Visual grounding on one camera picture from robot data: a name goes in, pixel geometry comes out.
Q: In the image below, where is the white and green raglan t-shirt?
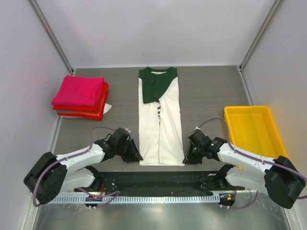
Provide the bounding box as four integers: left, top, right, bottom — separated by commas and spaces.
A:
138, 67, 184, 166

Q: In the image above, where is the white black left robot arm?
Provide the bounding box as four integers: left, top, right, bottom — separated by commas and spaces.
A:
24, 128, 143, 207

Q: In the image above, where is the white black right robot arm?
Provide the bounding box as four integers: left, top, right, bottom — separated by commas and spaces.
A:
184, 129, 306, 209

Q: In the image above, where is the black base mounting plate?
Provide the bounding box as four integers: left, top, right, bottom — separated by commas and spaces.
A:
73, 170, 246, 193

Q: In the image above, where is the folded orange t-shirt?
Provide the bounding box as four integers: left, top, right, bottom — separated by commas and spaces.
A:
56, 108, 104, 120

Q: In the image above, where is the folded red t-shirt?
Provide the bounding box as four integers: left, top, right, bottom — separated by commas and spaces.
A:
53, 82, 109, 113

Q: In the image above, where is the yellow plastic bin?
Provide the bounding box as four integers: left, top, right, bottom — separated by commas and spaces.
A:
224, 106, 288, 159

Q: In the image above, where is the white slotted cable duct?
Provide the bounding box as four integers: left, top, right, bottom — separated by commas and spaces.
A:
50, 194, 220, 204

